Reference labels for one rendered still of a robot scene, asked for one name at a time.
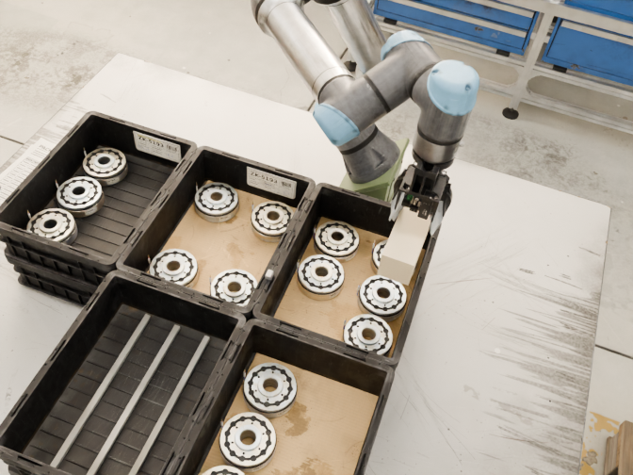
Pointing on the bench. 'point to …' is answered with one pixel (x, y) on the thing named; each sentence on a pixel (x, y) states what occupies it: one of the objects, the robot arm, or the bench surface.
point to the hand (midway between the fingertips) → (414, 220)
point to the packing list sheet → (9, 180)
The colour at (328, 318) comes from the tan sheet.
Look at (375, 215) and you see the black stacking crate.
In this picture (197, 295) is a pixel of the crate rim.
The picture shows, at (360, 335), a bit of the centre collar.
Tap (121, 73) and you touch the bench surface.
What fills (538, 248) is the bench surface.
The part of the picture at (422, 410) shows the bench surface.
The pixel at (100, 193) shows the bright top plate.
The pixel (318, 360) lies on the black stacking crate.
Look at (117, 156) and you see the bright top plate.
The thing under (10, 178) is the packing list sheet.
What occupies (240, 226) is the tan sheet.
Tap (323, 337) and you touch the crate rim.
